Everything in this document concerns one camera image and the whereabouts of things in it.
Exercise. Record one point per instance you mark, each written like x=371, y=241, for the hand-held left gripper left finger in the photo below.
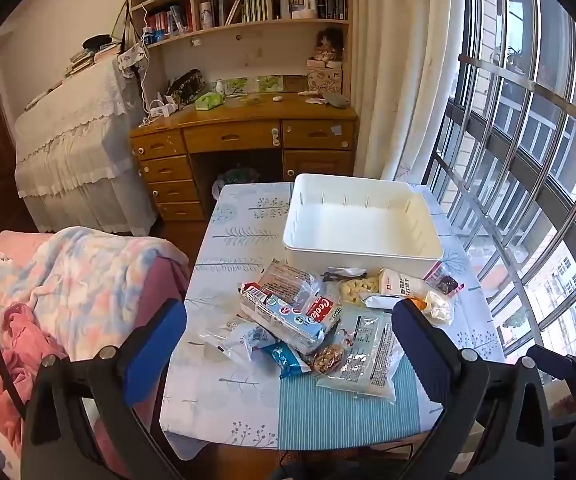
x=155, y=355

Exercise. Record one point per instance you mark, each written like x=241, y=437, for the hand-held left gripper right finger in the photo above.
x=420, y=355

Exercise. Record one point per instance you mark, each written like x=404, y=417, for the clear bag of white pieces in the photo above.
x=438, y=310

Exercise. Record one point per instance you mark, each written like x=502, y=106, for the silver foil packet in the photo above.
x=380, y=301

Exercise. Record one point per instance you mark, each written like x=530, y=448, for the dark purple small packet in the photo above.
x=445, y=284

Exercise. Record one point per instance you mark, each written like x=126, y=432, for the white packet with red label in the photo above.
x=403, y=280

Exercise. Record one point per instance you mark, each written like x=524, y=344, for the small white clear packet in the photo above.
x=238, y=342

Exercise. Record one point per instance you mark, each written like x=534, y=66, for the clear bag of pale puffs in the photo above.
x=358, y=290

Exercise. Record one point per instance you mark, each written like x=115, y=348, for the clear nut packet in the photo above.
x=329, y=358

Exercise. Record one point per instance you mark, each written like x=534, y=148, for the small black packet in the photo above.
x=340, y=275

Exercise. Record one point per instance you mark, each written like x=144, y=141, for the long red-ended biscuit packet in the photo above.
x=278, y=317

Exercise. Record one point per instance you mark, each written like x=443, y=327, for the blue wafer packet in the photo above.
x=285, y=357

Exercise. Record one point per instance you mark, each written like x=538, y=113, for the white plastic bin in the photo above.
x=368, y=225

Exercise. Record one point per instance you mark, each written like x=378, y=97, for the clear bread packet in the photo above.
x=288, y=280

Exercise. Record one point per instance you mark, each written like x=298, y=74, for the pink fuzzy cloth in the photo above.
x=13, y=340

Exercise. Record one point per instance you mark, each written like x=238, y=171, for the waste bin with plastic bag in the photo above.
x=233, y=180

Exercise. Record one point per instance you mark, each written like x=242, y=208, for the window with metal grille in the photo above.
x=518, y=160

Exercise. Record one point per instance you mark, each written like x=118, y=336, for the white lace cover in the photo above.
x=78, y=135

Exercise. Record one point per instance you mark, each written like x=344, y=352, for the wooden desk with drawers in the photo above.
x=238, y=132

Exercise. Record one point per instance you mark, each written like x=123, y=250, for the white power strip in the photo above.
x=163, y=109

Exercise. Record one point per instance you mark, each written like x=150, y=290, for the green tissue pack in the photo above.
x=209, y=101

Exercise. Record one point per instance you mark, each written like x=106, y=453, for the grey cloth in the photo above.
x=337, y=101

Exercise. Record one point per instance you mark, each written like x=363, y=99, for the dark patterned bag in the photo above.
x=185, y=87

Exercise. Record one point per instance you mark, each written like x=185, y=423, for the cream curtain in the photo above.
x=398, y=85

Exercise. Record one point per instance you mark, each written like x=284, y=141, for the small white bottle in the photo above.
x=219, y=88

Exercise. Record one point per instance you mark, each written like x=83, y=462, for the green leaf print tile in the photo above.
x=235, y=85
x=270, y=83

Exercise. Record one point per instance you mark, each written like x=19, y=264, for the printed cardboard box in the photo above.
x=325, y=80

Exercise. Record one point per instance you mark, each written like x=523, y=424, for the floral fabric pouch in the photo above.
x=133, y=57

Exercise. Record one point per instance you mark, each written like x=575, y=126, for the stack of books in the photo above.
x=88, y=60

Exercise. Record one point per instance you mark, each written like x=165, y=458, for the black cap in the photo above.
x=97, y=41

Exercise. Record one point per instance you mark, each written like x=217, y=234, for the doll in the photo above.
x=328, y=45

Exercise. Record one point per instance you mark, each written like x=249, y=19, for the row of books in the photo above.
x=168, y=20
x=233, y=10
x=313, y=2

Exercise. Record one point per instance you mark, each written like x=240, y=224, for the wooden bookshelf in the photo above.
x=268, y=25

